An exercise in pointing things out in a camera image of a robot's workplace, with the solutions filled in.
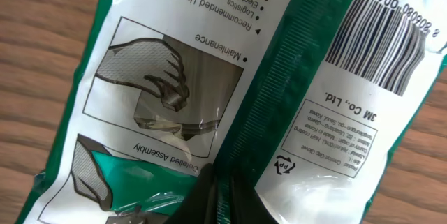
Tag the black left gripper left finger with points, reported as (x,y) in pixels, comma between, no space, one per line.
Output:
(200,205)

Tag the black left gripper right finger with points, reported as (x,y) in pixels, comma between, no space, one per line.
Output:
(246,207)

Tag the green white 3M package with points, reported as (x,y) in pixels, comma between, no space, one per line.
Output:
(307,98)

